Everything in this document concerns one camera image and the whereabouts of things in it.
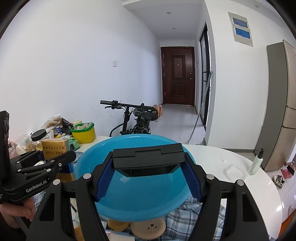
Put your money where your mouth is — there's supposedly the blue plaid shirt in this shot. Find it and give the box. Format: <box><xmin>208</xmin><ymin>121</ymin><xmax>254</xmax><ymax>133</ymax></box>
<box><xmin>32</xmin><ymin>150</ymin><xmax>226</xmax><ymax>241</ymax></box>

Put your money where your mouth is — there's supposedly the green pump lotion bottle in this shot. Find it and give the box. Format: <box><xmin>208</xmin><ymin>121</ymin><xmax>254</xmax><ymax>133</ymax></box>
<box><xmin>248</xmin><ymin>148</ymin><xmax>264</xmax><ymax>176</ymax></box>

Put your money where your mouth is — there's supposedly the person left hand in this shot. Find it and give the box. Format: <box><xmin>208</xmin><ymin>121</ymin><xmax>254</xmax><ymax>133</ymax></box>
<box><xmin>1</xmin><ymin>197</ymin><xmax>36</xmax><ymax>228</ymax></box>

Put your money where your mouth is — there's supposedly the black case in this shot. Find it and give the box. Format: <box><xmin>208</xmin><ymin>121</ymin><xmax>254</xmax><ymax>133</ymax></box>
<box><xmin>112</xmin><ymin>143</ymin><xmax>185</xmax><ymax>177</ymax></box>

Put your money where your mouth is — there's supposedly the gold cigarette pack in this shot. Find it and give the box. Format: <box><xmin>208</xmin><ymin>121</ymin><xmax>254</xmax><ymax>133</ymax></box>
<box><xmin>41</xmin><ymin>138</ymin><xmax>76</xmax><ymax>182</ymax></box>

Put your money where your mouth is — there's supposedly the wall electrical panel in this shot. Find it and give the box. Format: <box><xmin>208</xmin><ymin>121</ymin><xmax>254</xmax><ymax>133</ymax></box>
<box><xmin>228</xmin><ymin>12</ymin><xmax>253</xmax><ymax>47</ymax></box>

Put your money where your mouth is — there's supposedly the brown entrance door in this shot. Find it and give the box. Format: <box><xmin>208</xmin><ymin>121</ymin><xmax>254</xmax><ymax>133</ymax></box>
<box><xmin>161</xmin><ymin>47</ymin><xmax>196</xmax><ymax>106</ymax></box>

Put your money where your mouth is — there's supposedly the yellow green-rimmed bucket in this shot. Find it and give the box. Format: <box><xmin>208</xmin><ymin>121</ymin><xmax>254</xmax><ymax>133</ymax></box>
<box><xmin>71</xmin><ymin>122</ymin><xmax>96</xmax><ymax>144</ymax></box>

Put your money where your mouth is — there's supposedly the blue plastic basin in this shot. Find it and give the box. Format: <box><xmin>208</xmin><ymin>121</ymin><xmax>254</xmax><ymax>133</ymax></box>
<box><xmin>74</xmin><ymin>134</ymin><xmax>191</xmax><ymax>222</ymax></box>

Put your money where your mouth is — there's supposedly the black bicycle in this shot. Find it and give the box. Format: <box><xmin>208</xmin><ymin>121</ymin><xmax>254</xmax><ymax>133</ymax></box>
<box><xmin>99</xmin><ymin>99</ymin><xmax>160</xmax><ymax>138</ymax></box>

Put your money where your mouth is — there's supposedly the amber soap bar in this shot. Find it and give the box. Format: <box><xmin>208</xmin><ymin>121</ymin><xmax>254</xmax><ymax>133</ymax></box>
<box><xmin>107</xmin><ymin>219</ymin><xmax>130</xmax><ymax>232</ymax></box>

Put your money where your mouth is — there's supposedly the mop with metal pole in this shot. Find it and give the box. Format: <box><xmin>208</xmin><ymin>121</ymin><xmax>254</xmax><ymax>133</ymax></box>
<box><xmin>186</xmin><ymin>71</ymin><xmax>213</xmax><ymax>145</ymax></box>

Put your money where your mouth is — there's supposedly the black-lid cereal jar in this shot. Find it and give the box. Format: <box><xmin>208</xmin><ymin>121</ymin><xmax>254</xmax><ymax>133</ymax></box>
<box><xmin>31</xmin><ymin>129</ymin><xmax>49</xmax><ymax>151</ymax></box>

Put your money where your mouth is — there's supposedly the clear plastic lid tray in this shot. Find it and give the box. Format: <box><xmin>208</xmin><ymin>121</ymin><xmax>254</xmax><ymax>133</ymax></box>
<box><xmin>223</xmin><ymin>165</ymin><xmax>245</xmax><ymax>183</ymax></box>

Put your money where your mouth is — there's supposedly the gold grey refrigerator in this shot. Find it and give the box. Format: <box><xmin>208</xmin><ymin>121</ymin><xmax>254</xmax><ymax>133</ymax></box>
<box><xmin>254</xmin><ymin>40</ymin><xmax>295</xmax><ymax>171</ymax></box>

